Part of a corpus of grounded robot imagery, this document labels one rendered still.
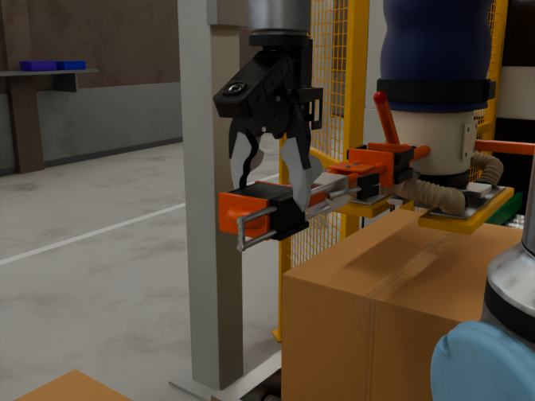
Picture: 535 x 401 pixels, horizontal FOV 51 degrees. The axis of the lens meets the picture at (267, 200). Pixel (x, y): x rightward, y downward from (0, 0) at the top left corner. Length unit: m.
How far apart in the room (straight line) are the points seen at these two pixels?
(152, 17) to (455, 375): 8.13
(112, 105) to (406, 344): 7.00
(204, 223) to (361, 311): 1.21
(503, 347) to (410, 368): 0.81
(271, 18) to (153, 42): 7.69
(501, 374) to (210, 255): 1.97
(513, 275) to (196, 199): 1.95
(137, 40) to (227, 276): 6.14
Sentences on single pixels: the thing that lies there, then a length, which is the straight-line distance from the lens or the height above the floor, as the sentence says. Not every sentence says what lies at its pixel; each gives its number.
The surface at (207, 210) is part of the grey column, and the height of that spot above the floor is 0.79.
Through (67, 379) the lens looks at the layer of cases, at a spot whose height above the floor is 0.54.
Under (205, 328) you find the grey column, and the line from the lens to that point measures 2.39.
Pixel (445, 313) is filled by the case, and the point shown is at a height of 0.95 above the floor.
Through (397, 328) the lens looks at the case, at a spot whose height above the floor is 0.90.
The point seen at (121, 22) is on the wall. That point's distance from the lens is 7.98.
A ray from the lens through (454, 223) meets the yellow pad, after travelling 1.08.
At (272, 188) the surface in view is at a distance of 0.72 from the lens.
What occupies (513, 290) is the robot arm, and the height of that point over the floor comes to 1.28.
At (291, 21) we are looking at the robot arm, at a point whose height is 1.42.
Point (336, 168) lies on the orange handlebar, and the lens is 0.90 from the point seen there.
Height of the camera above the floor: 1.40
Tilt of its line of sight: 15 degrees down
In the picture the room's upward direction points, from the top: straight up
